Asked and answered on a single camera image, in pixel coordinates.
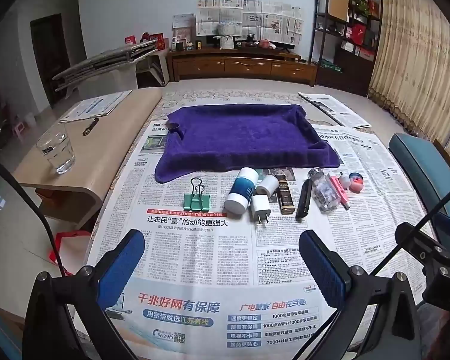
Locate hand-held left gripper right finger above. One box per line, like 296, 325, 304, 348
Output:
298, 230, 432, 360

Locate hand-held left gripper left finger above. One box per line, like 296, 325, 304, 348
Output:
22, 229, 146, 360

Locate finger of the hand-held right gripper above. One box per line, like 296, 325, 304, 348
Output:
395, 221, 442, 268

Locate pink highlighter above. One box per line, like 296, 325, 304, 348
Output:
330, 174, 351, 211

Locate clear candy bottle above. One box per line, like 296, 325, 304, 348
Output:
307, 167, 340, 212

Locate pink jar with blue lid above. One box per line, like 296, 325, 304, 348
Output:
348, 172, 365, 193

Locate green binder clip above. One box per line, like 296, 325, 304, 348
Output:
183, 178, 211, 212

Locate blue and white bottle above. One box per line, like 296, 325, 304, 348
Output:
224, 167, 259, 217

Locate newspaper sheet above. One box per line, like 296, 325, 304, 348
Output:
310, 123, 437, 308
85, 122, 383, 360

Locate black stick device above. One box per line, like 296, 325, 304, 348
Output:
295, 179, 313, 219

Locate blue chair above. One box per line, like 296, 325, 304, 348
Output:
388, 133, 450, 248

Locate black and gold lighter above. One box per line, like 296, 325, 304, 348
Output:
274, 173, 295, 215

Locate white charger plug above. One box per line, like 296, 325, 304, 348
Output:
250, 194, 272, 226

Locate small white cylinder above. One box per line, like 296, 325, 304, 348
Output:
256, 174, 279, 197

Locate wooden side table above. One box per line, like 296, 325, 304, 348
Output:
13, 88, 164, 233

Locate glass of water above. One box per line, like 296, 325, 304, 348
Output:
35, 129, 77, 175

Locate black pen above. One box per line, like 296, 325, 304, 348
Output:
82, 118, 100, 137

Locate folded newspaper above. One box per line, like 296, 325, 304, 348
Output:
298, 92, 372, 129

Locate purple towel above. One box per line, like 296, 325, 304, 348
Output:
154, 103, 341, 184

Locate white papers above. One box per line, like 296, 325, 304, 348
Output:
59, 90, 133, 124

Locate beige curtain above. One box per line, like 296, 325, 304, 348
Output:
367, 0, 450, 145

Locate dark shelf unit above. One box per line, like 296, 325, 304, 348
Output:
309, 0, 385, 96

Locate folded folding bed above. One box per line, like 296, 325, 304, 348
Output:
52, 39, 160, 92

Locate wooden cabinet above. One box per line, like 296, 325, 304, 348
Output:
167, 47, 319, 86

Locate dark door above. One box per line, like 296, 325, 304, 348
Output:
30, 14, 71, 107

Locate red gift boxes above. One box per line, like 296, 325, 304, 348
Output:
124, 32, 164, 52

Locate tea set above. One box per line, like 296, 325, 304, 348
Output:
240, 34, 279, 50

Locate white wrapped bouquet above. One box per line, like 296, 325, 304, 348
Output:
214, 22, 237, 49

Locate black cable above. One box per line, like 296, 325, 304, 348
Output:
294, 183, 450, 360
0, 155, 67, 277

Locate newspapers on wall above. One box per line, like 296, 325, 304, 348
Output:
196, 0, 304, 46

